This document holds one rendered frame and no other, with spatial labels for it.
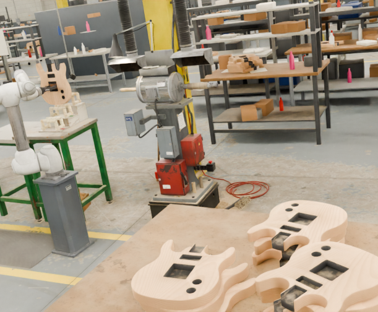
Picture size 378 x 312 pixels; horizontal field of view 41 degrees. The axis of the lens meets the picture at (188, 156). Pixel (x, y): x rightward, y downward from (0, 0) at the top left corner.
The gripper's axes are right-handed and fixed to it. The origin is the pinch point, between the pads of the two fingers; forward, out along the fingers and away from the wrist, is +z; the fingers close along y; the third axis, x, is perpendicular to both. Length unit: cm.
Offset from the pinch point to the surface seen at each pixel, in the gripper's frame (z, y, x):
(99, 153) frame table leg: 20, 23, -76
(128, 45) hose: 9, 88, 31
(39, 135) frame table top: -30, -3, -40
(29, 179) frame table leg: -30, -30, -86
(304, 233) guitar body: -192, 287, -33
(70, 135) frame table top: -21, 26, -43
